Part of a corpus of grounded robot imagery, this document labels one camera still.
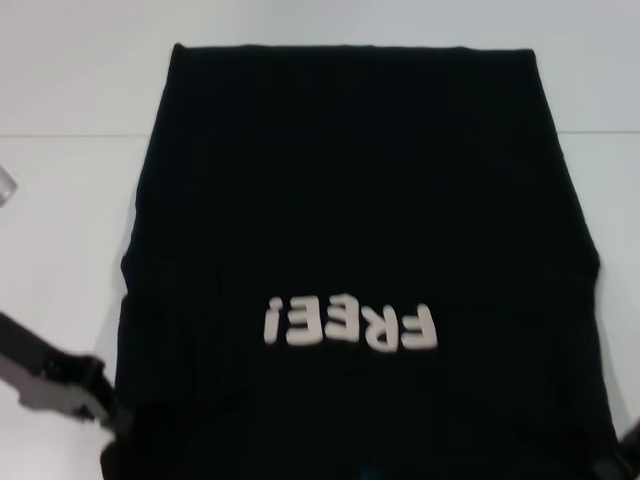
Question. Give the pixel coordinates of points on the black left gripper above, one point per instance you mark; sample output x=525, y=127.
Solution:
x=45, y=372

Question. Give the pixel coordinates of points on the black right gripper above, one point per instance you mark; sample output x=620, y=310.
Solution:
x=632, y=432

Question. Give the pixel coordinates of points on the black shirt with FREE print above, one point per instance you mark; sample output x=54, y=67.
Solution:
x=350, y=200

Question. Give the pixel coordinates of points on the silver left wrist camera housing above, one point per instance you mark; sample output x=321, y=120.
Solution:
x=6, y=187

